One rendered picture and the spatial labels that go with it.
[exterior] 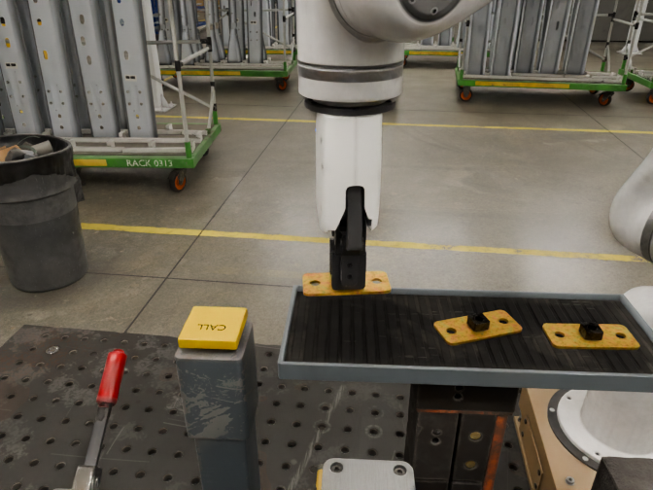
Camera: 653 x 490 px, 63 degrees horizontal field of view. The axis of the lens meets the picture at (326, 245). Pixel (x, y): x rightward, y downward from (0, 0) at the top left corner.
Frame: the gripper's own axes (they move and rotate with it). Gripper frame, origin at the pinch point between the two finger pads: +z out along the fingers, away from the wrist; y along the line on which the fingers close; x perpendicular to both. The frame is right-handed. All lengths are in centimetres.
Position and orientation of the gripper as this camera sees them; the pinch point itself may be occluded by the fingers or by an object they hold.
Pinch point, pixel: (347, 262)
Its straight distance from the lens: 51.3
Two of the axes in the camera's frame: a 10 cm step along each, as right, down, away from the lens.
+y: 0.6, 4.6, -8.8
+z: 0.0, 8.9, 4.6
